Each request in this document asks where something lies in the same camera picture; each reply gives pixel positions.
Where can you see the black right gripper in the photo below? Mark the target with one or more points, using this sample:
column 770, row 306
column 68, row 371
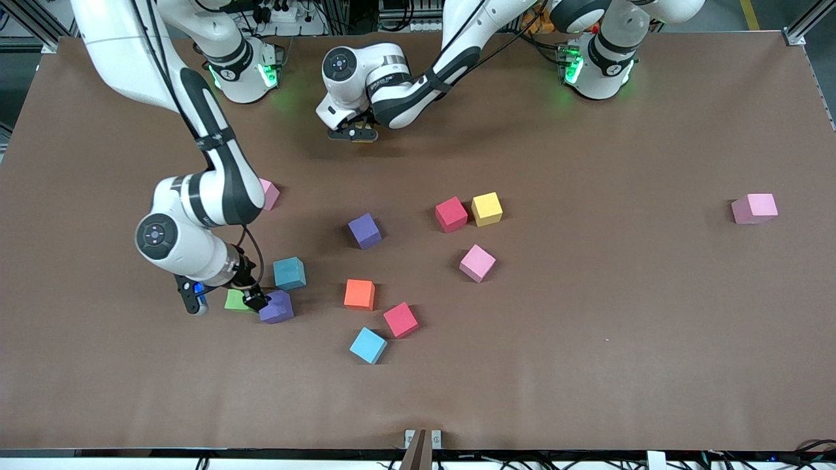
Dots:
column 243, row 273

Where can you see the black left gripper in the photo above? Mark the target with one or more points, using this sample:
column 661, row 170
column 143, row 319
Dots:
column 369, row 118

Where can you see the blue foam cube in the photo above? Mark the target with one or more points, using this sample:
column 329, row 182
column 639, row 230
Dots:
column 290, row 273
column 368, row 345

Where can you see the pink foam cube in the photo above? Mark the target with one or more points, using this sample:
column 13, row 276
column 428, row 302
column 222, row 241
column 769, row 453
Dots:
column 477, row 263
column 754, row 208
column 270, row 194

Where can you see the purple foam cube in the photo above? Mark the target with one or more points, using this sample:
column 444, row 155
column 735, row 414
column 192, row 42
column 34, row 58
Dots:
column 277, row 310
column 364, row 230

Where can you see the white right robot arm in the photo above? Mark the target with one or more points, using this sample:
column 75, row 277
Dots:
column 222, row 170

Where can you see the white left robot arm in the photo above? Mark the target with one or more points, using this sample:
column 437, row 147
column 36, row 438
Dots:
column 392, row 65

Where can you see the green foam cube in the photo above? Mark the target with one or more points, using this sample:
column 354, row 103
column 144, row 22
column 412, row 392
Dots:
column 234, row 301

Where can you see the orange foam cube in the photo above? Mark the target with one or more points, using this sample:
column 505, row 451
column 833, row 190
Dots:
column 360, row 294

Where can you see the white power strip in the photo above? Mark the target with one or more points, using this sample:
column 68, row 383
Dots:
column 282, row 14

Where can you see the red foam cube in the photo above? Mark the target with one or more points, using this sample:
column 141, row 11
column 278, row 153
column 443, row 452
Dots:
column 451, row 214
column 400, row 320

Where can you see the small white box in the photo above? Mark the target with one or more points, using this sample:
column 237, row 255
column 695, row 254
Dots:
column 656, row 461

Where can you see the silver metal bracket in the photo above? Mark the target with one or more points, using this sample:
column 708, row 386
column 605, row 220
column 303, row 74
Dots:
column 410, row 437

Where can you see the brown camera post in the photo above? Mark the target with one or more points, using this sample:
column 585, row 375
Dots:
column 418, row 454

